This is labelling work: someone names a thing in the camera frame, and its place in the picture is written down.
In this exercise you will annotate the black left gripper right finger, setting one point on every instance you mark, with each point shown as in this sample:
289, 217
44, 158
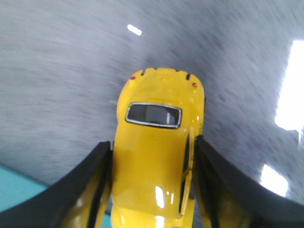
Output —
228, 198

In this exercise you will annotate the yellow toy beetle car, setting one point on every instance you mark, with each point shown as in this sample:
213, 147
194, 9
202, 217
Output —
160, 113

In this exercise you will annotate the light blue plastic box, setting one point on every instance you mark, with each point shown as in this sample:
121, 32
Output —
16, 188

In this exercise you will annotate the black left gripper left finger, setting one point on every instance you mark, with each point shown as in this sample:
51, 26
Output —
78, 200

